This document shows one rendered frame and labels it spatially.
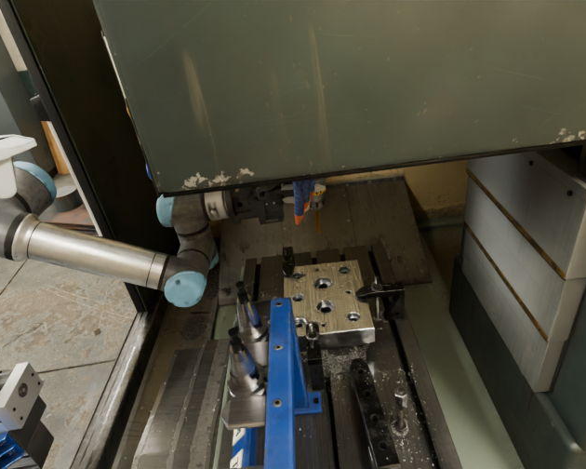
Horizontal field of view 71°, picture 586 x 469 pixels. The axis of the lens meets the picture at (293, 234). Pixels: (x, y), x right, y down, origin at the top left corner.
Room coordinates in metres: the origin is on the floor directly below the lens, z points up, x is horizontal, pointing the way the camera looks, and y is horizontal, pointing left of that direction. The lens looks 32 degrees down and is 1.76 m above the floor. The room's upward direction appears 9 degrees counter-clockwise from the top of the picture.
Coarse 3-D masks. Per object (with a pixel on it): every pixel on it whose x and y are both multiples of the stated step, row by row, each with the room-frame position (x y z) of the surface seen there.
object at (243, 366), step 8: (232, 352) 0.44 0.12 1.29; (240, 352) 0.44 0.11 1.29; (248, 352) 0.45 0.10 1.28; (232, 360) 0.44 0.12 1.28; (240, 360) 0.43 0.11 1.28; (248, 360) 0.44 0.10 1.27; (232, 368) 0.44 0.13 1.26; (240, 368) 0.43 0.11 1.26; (248, 368) 0.43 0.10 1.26; (256, 368) 0.44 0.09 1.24; (232, 376) 0.44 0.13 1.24; (240, 376) 0.43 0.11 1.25; (248, 376) 0.43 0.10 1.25; (256, 376) 0.44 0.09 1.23; (240, 384) 0.43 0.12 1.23; (248, 384) 0.43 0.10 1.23
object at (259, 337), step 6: (264, 318) 0.57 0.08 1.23; (264, 324) 0.57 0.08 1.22; (264, 330) 0.54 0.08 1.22; (240, 336) 0.54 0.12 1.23; (246, 336) 0.53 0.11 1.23; (252, 336) 0.53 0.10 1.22; (258, 336) 0.53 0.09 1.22; (264, 336) 0.54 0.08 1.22; (246, 342) 0.53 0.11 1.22; (252, 342) 0.52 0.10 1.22
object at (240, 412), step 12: (252, 396) 0.41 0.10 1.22; (264, 396) 0.41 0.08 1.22; (228, 408) 0.40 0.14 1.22; (240, 408) 0.40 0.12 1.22; (252, 408) 0.39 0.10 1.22; (264, 408) 0.39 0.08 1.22; (228, 420) 0.38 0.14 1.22; (240, 420) 0.38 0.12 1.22; (252, 420) 0.37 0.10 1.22; (264, 420) 0.37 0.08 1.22
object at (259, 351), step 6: (258, 342) 0.52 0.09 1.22; (264, 342) 0.52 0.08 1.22; (252, 348) 0.51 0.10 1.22; (258, 348) 0.51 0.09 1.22; (264, 348) 0.51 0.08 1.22; (252, 354) 0.50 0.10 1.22; (258, 354) 0.50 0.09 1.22; (264, 354) 0.49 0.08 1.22; (258, 360) 0.48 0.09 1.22; (264, 360) 0.48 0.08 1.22; (264, 366) 0.47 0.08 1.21
